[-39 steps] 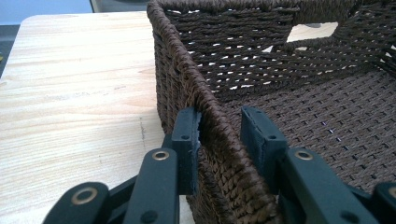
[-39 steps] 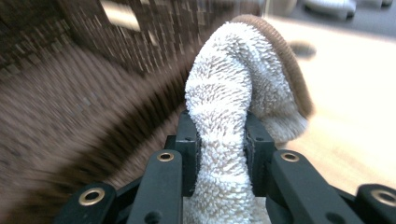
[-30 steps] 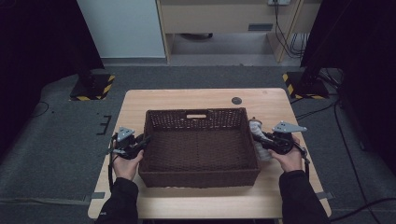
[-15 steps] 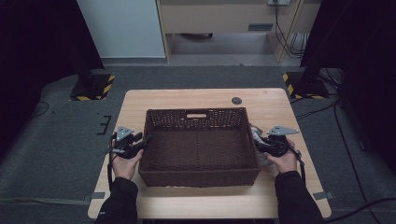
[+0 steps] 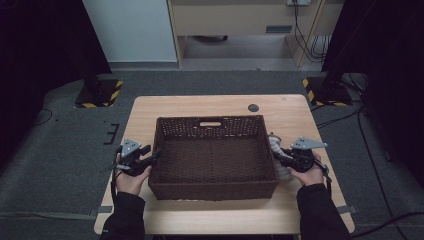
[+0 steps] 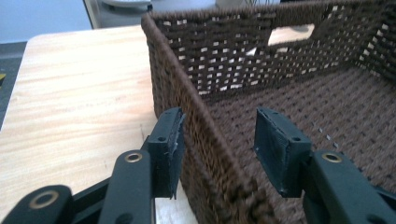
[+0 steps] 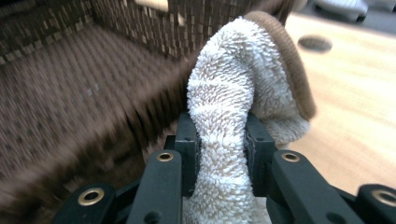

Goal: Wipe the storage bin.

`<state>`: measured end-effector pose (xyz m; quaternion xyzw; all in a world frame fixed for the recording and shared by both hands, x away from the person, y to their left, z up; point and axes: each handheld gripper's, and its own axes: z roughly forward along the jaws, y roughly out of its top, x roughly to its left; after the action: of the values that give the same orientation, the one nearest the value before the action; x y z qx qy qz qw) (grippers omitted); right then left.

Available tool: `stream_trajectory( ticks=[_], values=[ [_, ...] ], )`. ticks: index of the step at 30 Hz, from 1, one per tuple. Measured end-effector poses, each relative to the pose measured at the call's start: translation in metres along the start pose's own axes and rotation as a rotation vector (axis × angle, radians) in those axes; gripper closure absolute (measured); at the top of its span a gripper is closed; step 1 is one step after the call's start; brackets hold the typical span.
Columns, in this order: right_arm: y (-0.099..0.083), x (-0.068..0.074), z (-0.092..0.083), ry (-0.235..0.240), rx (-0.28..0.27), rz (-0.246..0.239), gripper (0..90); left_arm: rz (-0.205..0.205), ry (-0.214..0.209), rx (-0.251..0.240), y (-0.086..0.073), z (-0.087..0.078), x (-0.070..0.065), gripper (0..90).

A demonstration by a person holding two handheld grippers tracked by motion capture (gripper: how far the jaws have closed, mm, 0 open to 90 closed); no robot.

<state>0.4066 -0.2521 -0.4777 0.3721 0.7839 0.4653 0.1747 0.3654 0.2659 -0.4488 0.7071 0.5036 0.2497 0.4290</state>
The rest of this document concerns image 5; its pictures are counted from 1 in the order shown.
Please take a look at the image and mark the thin black floor cable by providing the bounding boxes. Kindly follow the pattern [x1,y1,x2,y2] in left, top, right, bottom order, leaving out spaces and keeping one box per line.
[31,108,54,127]

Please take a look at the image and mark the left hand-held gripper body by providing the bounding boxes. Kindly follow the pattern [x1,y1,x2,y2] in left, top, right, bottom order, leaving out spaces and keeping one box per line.
[115,138,151,177]

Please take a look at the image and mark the hanging black cables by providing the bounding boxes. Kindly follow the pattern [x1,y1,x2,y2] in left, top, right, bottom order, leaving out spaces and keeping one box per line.
[293,3,331,64]

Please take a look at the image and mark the brown woven basket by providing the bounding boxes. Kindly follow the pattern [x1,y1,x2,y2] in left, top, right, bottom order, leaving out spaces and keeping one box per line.
[148,114,280,202]

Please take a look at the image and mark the person's right hand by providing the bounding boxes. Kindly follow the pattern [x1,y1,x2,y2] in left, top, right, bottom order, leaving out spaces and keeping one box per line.
[288,151,325,187]

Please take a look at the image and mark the short black floor cable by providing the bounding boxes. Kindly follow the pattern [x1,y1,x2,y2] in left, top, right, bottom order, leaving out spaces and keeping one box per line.
[316,109,361,129]

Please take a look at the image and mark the grey cabinet label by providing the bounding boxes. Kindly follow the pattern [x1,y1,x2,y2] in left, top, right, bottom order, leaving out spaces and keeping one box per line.
[265,24,293,34]

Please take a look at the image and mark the left hand-held gripper cable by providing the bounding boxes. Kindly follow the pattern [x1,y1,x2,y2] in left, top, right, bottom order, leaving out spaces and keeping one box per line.
[109,146,123,201]

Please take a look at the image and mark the black stand base striped edge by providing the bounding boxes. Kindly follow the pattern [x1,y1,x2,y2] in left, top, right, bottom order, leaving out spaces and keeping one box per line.
[73,78,124,109]
[302,75,354,108]

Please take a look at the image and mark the long black floor cable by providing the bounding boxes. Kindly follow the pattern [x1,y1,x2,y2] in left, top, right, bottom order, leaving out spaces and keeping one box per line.
[358,106,401,240]

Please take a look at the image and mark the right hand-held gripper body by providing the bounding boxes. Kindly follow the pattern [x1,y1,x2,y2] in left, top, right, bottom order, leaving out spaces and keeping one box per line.
[283,136,329,174]

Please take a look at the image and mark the thick black floor cable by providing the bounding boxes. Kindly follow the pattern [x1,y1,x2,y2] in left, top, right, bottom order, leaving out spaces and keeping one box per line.
[351,211,424,239]

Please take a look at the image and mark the person's left hand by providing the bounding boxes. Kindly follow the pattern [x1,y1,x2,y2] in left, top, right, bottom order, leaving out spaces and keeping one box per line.
[114,165,153,196]

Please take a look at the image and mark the right hand-held gripper cable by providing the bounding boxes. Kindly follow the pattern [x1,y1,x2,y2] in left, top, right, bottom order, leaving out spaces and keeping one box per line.
[313,156,334,198]

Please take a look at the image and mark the grey striped cloth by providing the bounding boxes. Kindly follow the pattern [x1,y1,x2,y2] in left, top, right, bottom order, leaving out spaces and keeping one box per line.
[268,133,294,181]

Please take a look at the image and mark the hand-held gripper cable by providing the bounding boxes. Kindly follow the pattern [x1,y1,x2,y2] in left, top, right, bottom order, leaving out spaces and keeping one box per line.
[313,156,334,198]
[109,146,123,201]

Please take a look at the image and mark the light wooden cabinet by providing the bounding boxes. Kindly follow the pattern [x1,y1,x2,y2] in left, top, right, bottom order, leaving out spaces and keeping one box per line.
[166,0,344,68]

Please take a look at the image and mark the black curtain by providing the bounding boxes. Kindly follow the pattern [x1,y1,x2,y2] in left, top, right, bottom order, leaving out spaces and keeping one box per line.
[0,0,113,168]
[321,0,424,188]

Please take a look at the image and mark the white panel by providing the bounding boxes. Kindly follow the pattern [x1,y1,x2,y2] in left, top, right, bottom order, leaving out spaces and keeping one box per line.
[82,0,178,63]

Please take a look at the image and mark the grey tape strip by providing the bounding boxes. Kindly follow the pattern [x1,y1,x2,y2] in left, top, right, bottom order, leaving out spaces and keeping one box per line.
[335,204,359,215]
[89,205,114,216]

